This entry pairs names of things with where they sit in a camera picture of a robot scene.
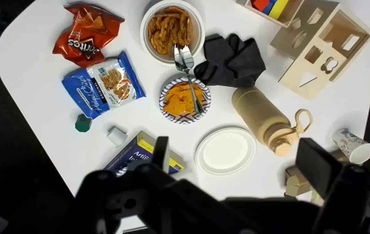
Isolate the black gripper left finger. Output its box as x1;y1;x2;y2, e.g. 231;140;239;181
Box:
153;136;168;171

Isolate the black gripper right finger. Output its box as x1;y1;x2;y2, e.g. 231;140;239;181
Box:
296;138;343;197

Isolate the wooden shape sorter box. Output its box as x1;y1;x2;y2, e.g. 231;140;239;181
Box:
271;0;370;99

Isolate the brown wooden block box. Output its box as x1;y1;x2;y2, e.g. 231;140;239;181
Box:
236;0;305;27

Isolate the blue yellow book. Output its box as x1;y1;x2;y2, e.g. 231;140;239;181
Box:
105;131;187;175

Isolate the patterned paper cup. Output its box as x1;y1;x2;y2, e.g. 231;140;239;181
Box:
333;129;370;165

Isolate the patterned paper bowl of chips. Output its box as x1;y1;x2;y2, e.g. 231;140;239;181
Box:
159;74;211;125

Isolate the tan water bottle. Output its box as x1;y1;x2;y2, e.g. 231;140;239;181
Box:
232;87;313;156

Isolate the white plastic lid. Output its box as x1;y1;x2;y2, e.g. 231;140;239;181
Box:
195;126;257;175

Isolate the green bottle cap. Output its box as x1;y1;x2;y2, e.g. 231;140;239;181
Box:
76;114;93;132

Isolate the blue snack bag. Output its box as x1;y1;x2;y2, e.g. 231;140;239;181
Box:
62;51;146;119

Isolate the metal spoon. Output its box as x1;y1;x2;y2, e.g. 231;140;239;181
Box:
174;44;202;114

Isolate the dark grey cloth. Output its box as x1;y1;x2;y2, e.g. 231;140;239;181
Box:
195;34;266;87

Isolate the white bowl of pretzels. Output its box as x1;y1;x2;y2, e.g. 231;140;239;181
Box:
140;0;205;65

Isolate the red Doritos chip bag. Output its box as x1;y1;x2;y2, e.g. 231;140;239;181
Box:
53;2;124;67

